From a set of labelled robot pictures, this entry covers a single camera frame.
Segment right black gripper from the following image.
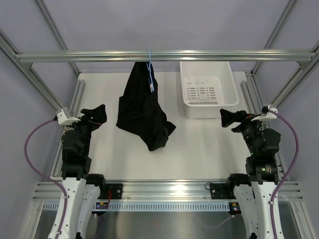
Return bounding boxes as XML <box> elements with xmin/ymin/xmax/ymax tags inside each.
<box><xmin>220</xmin><ymin>109</ymin><xmax>266</xmax><ymax>156</ymax></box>

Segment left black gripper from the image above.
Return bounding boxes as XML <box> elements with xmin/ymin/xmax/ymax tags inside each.
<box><xmin>67</xmin><ymin>105</ymin><xmax>107</xmax><ymax>156</ymax></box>

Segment black shirt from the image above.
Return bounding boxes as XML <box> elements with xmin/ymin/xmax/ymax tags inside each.
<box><xmin>116</xmin><ymin>62</ymin><xmax>176</xmax><ymax>151</ymax></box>

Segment light blue wire hanger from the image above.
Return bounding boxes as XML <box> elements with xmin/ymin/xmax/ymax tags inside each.
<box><xmin>147</xmin><ymin>48</ymin><xmax>155</xmax><ymax>93</ymax></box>

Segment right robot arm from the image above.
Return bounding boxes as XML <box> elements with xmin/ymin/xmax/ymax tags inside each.
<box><xmin>220</xmin><ymin>107</ymin><xmax>284</xmax><ymax>239</ymax></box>

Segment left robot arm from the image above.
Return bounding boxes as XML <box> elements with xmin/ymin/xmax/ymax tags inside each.
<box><xmin>48</xmin><ymin>104</ymin><xmax>107</xmax><ymax>239</ymax></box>

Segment white plastic basket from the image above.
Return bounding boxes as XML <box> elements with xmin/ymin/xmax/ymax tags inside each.
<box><xmin>180</xmin><ymin>61</ymin><xmax>239</xmax><ymax>119</ymax></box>

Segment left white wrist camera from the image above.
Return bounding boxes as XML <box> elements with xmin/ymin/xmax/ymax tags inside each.
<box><xmin>56</xmin><ymin>108</ymin><xmax>80</xmax><ymax>126</ymax></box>

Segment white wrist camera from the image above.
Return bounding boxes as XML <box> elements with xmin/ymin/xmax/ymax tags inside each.
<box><xmin>251</xmin><ymin>105</ymin><xmax>278</xmax><ymax>122</ymax></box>
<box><xmin>56</xmin><ymin>108</ymin><xmax>80</xmax><ymax>126</ymax></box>

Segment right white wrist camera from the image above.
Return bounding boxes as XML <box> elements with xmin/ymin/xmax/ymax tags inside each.
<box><xmin>251</xmin><ymin>105</ymin><xmax>278</xmax><ymax>122</ymax></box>

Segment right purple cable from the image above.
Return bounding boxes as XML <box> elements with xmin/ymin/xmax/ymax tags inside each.
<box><xmin>268</xmin><ymin>111</ymin><xmax>300</xmax><ymax>239</ymax></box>

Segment purple cable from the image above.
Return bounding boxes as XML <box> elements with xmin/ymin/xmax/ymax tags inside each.
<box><xmin>268</xmin><ymin>111</ymin><xmax>300</xmax><ymax>239</ymax></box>
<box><xmin>23</xmin><ymin>118</ymin><xmax>68</xmax><ymax>239</ymax></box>

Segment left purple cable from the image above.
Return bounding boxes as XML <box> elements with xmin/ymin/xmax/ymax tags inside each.
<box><xmin>23</xmin><ymin>118</ymin><xmax>68</xmax><ymax>239</ymax></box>

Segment aluminium hanging rail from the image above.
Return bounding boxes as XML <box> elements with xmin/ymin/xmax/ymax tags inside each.
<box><xmin>15</xmin><ymin>49</ymin><xmax>316</xmax><ymax>63</ymax></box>

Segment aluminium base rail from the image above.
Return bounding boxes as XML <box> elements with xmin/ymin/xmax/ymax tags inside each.
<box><xmin>32</xmin><ymin>180</ymin><xmax>303</xmax><ymax>202</ymax></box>

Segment white slotted cable duct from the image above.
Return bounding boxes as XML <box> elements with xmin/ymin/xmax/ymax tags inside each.
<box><xmin>42</xmin><ymin>201</ymin><xmax>230</xmax><ymax>211</ymax></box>

